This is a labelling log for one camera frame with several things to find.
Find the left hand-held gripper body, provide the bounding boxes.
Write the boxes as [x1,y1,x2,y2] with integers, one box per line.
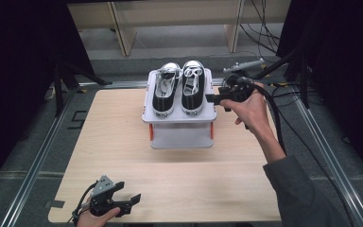
[89,174,123,218]

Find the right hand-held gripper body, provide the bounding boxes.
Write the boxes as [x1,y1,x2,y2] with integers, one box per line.
[217,73,256,104]

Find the black canvas sneaker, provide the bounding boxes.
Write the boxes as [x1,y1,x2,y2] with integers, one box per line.
[181,60,207,116]
[151,61,183,119]

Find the white shoe rack orange legs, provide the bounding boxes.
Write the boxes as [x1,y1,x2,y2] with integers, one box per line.
[141,68,218,150]

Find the person's left hand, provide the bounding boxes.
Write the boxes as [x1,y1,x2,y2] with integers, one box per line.
[76,205,122,227]

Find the person's right hand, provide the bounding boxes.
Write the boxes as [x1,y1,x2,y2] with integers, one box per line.
[219,82,270,133]

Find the wooden shelf unit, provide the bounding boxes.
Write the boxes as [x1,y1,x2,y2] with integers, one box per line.
[67,0,293,58]

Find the black curtain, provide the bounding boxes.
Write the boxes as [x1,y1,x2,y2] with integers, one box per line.
[0,0,95,198]
[276,0,363,179]

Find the black tripod stand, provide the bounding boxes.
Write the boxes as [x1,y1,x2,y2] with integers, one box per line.
[51,60,113,117]

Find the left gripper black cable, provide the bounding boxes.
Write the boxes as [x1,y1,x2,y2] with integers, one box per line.
[71,181,99,225]

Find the right gripper thick black cable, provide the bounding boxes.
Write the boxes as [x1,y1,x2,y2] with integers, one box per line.
[249,83,287,156]

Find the hanging black cables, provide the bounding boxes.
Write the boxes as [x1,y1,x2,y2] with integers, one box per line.
[238,0,282,55]

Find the metal floor rail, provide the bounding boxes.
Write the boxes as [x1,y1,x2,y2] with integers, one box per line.
[294,96,363,227]
[0,88,78,227]

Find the thin black floor cable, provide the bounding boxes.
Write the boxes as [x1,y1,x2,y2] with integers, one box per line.
[275,103,358,227]

